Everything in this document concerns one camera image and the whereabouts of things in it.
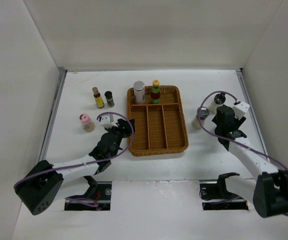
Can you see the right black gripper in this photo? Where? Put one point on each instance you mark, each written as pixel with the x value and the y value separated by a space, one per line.
pixel 238 123

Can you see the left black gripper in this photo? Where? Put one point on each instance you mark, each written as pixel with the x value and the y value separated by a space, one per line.
pixel 126 127

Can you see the white jar silver lid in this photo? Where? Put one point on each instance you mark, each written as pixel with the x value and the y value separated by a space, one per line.
pixel 139 92

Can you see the red sauce bottle green label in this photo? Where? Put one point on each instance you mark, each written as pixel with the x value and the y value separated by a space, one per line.
pixel 155 92

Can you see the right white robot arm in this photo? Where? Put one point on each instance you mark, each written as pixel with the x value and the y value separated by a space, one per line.
pixel 269 193

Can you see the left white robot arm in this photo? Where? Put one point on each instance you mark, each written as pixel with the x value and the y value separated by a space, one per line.
pixel 74 180

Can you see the salt shaker silver cap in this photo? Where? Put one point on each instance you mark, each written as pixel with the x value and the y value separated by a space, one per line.
pixel 201 115

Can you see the brown bottle yellow label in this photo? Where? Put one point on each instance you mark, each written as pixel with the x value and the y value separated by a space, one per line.
pixel 98 98

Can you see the white bottle black cap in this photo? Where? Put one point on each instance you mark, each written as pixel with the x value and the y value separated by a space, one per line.
pixel 218 100

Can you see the pink cap spice jar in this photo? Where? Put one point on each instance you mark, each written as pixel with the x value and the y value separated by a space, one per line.
pixel 87 123

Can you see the small dark spice jar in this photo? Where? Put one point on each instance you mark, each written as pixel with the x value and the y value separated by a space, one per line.
pixel 109 99

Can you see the brown wicker divided tray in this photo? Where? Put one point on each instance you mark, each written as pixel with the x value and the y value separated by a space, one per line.
pixel 159 128

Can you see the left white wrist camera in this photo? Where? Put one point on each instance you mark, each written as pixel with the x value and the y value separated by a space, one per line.
pixel 106 119

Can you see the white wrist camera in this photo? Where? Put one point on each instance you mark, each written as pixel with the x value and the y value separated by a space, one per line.
pixel 106 119
pixel 240 108

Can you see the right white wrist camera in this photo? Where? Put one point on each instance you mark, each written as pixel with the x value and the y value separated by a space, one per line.
pixel 240 108

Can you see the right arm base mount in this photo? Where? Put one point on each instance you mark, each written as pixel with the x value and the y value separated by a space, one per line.
pixel 216 197

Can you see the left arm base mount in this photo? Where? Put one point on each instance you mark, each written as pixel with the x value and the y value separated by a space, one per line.
pixel 97 197

